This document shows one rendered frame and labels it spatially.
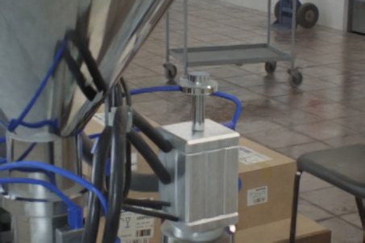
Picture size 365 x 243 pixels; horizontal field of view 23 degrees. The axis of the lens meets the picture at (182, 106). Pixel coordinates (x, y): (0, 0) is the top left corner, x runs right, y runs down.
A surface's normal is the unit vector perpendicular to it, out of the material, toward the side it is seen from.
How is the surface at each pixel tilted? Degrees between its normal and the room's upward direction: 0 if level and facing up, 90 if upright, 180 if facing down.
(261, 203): 90
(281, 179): 90
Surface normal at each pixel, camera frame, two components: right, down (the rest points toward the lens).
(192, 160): 0.49, 0.22
